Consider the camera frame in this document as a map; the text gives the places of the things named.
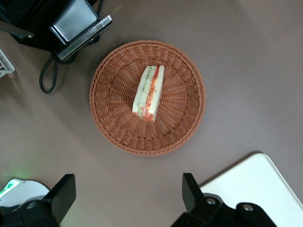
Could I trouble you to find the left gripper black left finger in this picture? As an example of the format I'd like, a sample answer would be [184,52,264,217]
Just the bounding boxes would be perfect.
[48,174,77,224]

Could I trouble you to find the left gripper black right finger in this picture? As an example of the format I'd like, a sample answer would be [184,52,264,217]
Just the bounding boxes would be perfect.
[181,173,207,214]

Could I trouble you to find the triangular sandwich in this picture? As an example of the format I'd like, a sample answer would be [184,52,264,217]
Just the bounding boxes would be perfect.
[132,65,165,123]

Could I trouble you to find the cream rectangular tray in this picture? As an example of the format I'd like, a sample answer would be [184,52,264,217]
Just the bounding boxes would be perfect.
[199,152,303,227]

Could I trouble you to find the round brown wicker basket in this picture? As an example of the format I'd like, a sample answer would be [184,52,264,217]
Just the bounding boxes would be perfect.
[89,40,206,157]

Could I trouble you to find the grey metal bar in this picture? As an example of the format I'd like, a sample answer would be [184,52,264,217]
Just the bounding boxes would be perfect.
[57,15,112,61]

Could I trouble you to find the black appliance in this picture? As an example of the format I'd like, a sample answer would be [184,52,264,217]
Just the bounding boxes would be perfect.
[0,0,114,65]

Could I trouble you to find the black appliance cable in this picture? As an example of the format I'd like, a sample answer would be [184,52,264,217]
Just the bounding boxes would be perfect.
[39,50,75,95]

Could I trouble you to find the white wire rack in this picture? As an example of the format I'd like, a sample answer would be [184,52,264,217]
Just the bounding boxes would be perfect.
[0,48,16,79]

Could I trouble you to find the grey steel box bracket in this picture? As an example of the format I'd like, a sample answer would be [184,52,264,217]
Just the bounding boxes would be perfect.
[48,0,99,46]

